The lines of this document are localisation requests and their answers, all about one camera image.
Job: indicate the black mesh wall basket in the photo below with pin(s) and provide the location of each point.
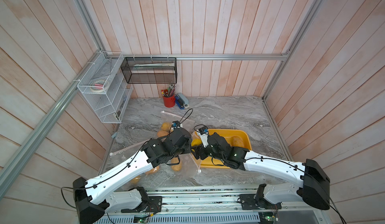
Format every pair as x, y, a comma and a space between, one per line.
149, 70

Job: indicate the light blue stapler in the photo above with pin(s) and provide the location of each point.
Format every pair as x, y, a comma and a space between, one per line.
184, 100

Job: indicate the tape roll on shelf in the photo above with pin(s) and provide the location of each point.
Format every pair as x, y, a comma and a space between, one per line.
99, 86

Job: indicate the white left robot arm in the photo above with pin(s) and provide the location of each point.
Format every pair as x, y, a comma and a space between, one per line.
96, 196

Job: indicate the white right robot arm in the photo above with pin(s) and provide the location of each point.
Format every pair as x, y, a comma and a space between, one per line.
304, 181

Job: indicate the white wire mesh shelf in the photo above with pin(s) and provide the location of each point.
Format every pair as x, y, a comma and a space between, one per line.
108, 106

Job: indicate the yellow plastic tray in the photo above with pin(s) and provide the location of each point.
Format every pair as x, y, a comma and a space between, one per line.
227, 134

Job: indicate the red metal pencil bucket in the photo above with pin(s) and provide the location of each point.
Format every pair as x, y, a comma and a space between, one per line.
169, 102

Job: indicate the coloured pencils bunch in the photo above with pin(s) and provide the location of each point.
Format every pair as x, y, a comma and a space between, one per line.
169, 91

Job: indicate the clear zipper bag pink zip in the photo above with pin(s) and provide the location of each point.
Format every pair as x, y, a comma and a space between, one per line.
119, 156

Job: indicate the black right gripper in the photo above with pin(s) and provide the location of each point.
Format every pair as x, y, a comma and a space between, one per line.
203, 151

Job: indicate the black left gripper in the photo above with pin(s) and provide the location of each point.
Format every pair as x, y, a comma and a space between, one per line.
183, 145

